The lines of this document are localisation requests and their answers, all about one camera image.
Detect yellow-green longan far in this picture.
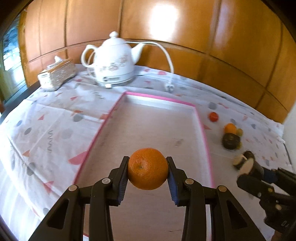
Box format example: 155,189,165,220
236,128,243,137

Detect white power cord with plug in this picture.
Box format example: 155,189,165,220
125,41,176,93

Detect pink rimmed shallow tray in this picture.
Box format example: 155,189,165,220
75,93,213,240

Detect wooden wall cabinet panels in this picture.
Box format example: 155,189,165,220
18,1,295,123

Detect yellow-green longan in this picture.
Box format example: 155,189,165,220
236,128,243,137
237,142,242,150

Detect patterned white tablecloth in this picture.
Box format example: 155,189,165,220
1,65,292,240

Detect small orange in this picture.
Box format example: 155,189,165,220
224,123,237,135

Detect white ceramic electric kettle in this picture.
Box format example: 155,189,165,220
81,31,144,88

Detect silver ornate tissue box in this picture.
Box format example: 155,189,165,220
37,56,77,91

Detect dark wrinkled passion fruit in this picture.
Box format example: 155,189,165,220
222,133,240,150

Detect cut eggplant piece large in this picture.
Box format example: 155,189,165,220
238,158,264,180

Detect cut eggplant piece small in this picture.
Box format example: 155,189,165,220
233,154,247,170

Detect dark round mangosteen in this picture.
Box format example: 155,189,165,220
243,151,255,160

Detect glass panel door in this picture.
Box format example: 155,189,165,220
1,16,26,101

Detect red tomato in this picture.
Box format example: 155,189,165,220
208,112,219,122

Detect yellow-green longan near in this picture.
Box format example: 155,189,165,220
237,142,242,150

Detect large orange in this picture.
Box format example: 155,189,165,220
127,148,169,190

